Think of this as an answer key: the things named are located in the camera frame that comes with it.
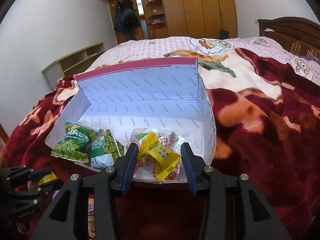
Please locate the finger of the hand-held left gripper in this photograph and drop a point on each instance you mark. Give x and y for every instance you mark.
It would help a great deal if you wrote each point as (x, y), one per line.
(41, 173)
(37, 191)

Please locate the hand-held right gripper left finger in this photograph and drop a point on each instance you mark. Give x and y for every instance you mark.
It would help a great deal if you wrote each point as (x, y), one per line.
(130, 165)

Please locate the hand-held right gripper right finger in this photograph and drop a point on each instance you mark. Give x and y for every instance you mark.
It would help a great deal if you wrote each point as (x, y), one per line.
(188, 167)

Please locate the yellow candy packet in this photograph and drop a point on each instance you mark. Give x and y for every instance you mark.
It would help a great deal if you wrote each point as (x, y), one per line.
(48, 178)
(155, 152)

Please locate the purple snack tub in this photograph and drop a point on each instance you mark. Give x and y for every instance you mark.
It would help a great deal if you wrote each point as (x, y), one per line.
(57, 193)

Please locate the green pea snack packet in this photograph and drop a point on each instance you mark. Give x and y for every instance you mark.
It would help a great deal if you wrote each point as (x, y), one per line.
(105, 150)
(72, 145)

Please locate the pink white snack packet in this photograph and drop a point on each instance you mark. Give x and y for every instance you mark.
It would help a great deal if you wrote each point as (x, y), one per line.
(170, 140)

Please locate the orange snack packet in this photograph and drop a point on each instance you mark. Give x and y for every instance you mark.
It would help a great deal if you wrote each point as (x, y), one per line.
(91, 217)

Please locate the pink cardboard box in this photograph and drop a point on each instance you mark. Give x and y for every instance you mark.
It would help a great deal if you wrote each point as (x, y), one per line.
(150, 100)

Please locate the red floral blanket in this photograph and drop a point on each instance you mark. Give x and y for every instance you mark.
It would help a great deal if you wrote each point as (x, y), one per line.
(250, 142)

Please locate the low open shelf unit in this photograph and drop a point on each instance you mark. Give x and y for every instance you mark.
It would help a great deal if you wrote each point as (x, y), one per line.
(52, 72)

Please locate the pink cartoon print bedsheet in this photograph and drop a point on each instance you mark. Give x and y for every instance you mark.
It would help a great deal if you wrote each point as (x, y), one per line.
(162, 45)

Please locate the blue rolled mat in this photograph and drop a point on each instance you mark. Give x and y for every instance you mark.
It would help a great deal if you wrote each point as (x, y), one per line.
(144, 30)

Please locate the small black object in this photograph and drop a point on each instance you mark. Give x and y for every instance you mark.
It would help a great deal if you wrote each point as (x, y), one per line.
(224, 34)

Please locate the red basket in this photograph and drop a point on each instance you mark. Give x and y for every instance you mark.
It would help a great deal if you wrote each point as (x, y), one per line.
(157, 26)

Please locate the dark hanging coat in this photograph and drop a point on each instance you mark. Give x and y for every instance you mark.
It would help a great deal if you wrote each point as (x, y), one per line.
(125, 17)

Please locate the white paper scrap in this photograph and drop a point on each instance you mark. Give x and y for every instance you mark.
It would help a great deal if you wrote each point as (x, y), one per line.
(270, 29)

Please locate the wooden wardrobe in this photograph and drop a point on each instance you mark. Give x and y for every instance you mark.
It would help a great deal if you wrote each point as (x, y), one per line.
(200, 5)

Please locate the purple cloth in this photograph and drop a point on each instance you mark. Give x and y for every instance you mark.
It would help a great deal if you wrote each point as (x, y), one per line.
(311, 56)

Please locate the wooden headboard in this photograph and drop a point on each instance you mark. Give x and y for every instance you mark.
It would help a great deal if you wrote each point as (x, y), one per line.
(282, 30)

